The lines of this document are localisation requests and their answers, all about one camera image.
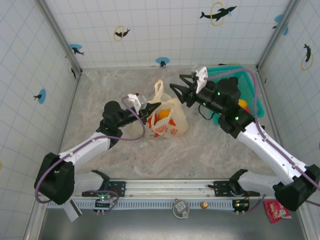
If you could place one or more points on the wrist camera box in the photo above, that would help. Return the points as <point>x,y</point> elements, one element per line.
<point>200,77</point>
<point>138,101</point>

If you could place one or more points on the brass knob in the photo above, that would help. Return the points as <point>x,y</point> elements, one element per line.
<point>205,205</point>

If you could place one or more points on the red snack packet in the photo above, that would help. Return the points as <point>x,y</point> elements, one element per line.
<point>273,212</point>

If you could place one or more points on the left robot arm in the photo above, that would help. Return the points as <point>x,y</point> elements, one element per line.
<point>82,150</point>

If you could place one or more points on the yellow-orange fake orange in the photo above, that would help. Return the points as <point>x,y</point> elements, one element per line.
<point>165,114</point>

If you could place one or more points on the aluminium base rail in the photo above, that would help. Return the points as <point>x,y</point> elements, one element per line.
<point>165,187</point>

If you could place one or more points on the aluminium corner post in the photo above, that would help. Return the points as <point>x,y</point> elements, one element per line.
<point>60,32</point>
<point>277,32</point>

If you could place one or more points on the pink fake peach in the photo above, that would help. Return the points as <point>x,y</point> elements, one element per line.
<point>247,110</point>

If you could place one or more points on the white grey card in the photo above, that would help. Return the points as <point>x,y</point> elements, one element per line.
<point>72,212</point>

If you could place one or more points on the dark brown fake fruit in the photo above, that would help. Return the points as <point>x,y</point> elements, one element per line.
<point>233,80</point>
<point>212,85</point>

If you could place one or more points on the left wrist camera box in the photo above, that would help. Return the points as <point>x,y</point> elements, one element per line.
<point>138,101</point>

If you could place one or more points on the circuit board with green light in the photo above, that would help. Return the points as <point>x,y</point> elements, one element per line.
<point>240,205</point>
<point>103,200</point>

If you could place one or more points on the yellow fake lemon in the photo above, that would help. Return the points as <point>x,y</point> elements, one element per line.
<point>243,103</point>

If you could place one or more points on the round grey device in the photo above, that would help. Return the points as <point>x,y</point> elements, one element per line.
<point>180,208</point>

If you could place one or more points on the cream plastic bag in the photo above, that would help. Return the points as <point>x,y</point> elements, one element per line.
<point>180,117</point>

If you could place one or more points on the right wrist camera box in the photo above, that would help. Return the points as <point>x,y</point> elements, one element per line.
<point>200,77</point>

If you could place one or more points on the aluminium side rail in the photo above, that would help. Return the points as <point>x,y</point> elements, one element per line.
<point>268,105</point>
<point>72,100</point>

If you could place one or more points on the blue splash dolphin sticker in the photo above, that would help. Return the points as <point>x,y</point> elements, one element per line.
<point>41,96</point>
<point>278,18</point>
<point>76,49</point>
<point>162,61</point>

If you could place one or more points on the aluminium back rail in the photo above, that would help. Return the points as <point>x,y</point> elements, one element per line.
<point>125,67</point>

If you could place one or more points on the teal plastic basket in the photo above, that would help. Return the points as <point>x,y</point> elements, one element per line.
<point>246,86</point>

